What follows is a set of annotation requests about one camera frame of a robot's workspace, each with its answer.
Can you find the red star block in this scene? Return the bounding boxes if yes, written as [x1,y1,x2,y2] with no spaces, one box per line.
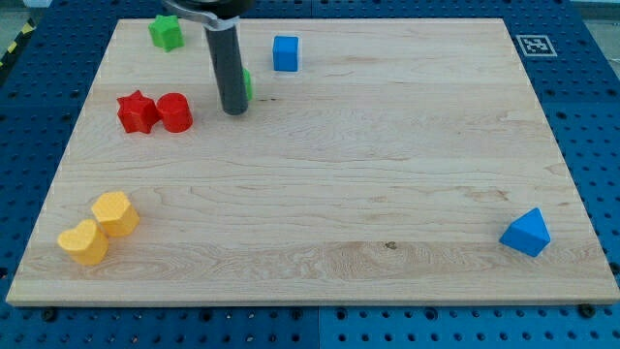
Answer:
[116,90,160,134]

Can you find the wooden board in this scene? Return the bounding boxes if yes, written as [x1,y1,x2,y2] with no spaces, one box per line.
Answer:
[7,18,619,307]

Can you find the blue triangle block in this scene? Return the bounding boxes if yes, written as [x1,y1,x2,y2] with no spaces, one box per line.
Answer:
[499,207,551,258]

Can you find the yellow heart block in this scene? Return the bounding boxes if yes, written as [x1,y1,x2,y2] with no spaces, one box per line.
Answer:
[57,219,109,266]

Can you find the metal clamp on rod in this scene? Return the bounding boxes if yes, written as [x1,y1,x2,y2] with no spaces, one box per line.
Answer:
[161,0,256,31]

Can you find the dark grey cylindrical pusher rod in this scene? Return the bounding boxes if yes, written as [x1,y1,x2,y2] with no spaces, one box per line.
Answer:
[205,26,248,116]

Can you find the green cylinder block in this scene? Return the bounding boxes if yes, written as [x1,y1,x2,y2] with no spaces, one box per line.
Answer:
[243,68,253,101]

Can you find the yellow black hazard tape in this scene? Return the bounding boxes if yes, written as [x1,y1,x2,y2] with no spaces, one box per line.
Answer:
[1,17,37,70]

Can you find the blue cube block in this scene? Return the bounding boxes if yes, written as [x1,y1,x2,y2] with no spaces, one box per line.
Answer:
[272,36,299,72]

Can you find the white fiducial marker tag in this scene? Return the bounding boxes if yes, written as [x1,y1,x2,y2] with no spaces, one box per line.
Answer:
[515,34,557,58]

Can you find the yellow hexagon block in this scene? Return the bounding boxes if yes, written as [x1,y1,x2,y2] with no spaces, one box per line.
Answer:
[91,191,140,238]

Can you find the green star block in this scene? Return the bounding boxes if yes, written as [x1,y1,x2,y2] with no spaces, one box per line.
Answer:
[148,15,184,52]

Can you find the red cylinder block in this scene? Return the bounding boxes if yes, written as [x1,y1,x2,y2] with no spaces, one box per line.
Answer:
[156,92,193,133]

